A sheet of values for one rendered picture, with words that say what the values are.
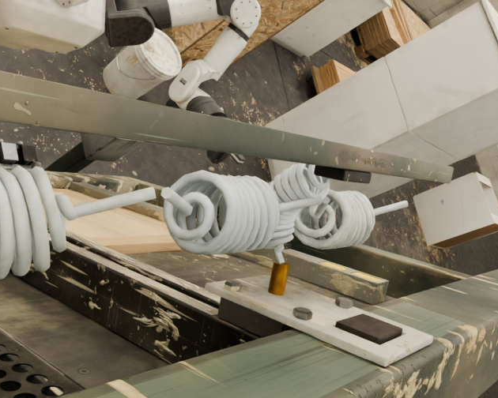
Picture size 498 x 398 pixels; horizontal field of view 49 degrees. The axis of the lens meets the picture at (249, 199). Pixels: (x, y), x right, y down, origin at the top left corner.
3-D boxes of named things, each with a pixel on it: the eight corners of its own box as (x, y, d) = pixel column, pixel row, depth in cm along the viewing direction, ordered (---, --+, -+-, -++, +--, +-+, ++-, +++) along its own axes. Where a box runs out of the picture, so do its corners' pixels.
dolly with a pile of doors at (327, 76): (336, 90, 561) (361, 75, 544) (348, 134, 543) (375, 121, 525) (300, 69, 515) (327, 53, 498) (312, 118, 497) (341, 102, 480)
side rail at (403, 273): (146, 215, 180) (151, 183, 178) (497, 338, 113) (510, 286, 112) (131, 215, 175) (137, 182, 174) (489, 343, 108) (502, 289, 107)
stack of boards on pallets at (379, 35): (419, 58, 862) (447, 43, 836) (439, 115, 826) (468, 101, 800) (335, -12, 680) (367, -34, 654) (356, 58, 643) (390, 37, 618)
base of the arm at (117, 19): (86, 7, 141) (98, -32, 133) (134, 17, 148) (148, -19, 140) (95, 46, 133) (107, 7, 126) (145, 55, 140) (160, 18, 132)
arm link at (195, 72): (196, 116, 150) (226, 76, 147) (177, 105, 142) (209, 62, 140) (182, 104, 153) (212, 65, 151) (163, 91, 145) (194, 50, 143)
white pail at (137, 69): (140, 71, 339) (192, 30, 312) (145, 113, 328) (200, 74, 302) (96, 53, 316) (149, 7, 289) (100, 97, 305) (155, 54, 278)
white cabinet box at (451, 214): (428, 202, 647) (489, 179, 606) (443, 249, 626) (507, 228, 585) (412, 196, 613) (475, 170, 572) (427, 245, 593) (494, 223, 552)
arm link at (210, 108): (254, 129, 140) (231, 100, 146) (232, 123, 133) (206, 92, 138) (226, 166, 145) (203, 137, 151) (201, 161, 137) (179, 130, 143)
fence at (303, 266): (83, 196, 159) (85, 182, 159) (384, 301, 102) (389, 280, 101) (68, 195, 155) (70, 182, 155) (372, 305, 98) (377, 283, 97)
